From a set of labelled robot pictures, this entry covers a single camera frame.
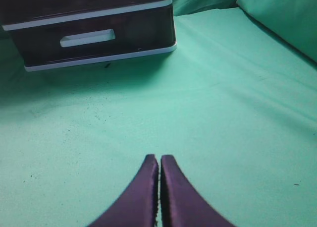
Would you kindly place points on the white drawer cabinet frame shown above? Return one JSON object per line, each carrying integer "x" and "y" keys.
{"x": 87, "y": 15}

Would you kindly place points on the dark bottom drawer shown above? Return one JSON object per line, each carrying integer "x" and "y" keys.
{"x": 104, "y": 36}

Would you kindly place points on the green cloth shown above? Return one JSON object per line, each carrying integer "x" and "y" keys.
{"x": 234, "y": 104}

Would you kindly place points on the dark middle drawer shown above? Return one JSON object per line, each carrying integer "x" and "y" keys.
{"x": 18, "y": 11}

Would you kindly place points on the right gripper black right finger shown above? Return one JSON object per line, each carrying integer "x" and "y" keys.
{"x": 181, "y": 204}

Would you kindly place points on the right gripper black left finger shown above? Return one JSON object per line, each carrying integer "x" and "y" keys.
{"x": 137, "y": 206}

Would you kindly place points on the dark drawer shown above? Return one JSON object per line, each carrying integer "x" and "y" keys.
{"x": 104, "y": 36}
{"x": 18, "y": 11}

